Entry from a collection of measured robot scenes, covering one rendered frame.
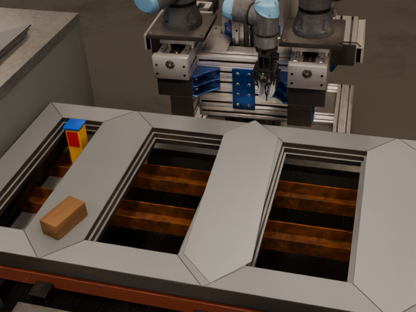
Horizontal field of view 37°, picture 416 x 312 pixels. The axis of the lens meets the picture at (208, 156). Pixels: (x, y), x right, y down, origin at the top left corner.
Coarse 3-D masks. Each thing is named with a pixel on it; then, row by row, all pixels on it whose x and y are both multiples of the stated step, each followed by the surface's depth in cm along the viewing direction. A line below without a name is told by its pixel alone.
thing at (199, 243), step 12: (192, 240) 166; (204, 240) 166; (216, 240) 165; (228, 240) 165; (240, 240) 165; (252, 240) 165; (192, 252) 162; (204, 252) 162; (216, 252) 162; (228, 252) 162; (240, 252) 161; (252, 252) 161
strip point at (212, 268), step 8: (192, 256) 161; (200, 256) 161; (208, 256) 161; (216, 256) 161; (200, 264) 158; (208, 264) 158; (216, 264) 158; (224, 264) 158; (232, 264) 158; (240, 264) 158; (208, 272) 156; (216, 272) 156; (224, 272) 156; (208, 280) 154
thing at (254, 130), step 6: (240, 126) 209; (246, 126) 209; (252, 126) 209; (258, 126) 209; (228, 132) 206; (234, 132) 206; (240, 132) 206; (246, 132) 206; (252, 132) 206; (258, 132) 206; (264, 132) 206; (270, 132) 205
